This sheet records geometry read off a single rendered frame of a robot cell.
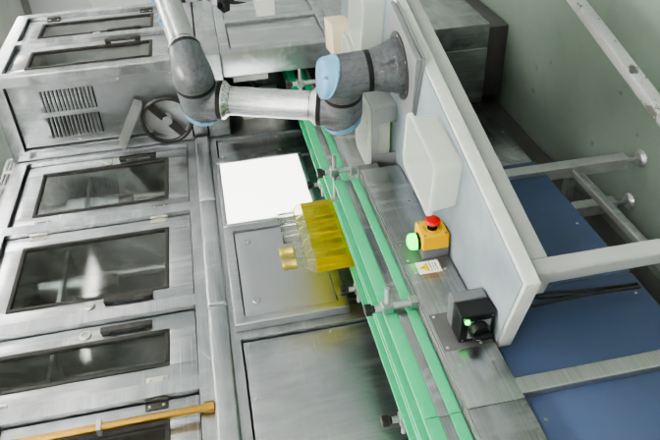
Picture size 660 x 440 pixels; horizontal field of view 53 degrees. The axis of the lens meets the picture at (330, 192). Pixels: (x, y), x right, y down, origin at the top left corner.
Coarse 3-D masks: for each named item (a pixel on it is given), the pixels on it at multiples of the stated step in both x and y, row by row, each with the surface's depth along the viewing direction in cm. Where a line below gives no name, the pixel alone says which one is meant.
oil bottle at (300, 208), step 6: (330, 198) 213; (300, 204) 211; (306, 204) 211; (312, 204) 211; (318, 204) 211; (324, 204) 210; (330, 204) 210; (294, 210) 210; (300, 210) 208; (306, 210) 208; (312, 210) 208; (294, 216) 209
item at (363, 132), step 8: (368, 104) 201; (368, 112) 198; (360, 120) 218; (368, 120) 199; (360, 128) 219; (368, 128) 201; (360, 136) 221; (368, 136) 202; (360, 144) 221; (368, 144) 204; (360, 152) 217; (368, 152) 206; (368, 160) 208
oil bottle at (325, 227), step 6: (318, 222) 203; (324, 222) 202; (330, 222) 202; (336, 222) 202; (300, 228) 201; (306, 228) 200; (312, 228) 200; (318, 228) 200; (324, 228) 200; (330, 228) 200; (336, 228) 200; (300, 234) 200; (306, 234) 198; (312, 234) 199; (318, 234) 199; (300, 240) 200
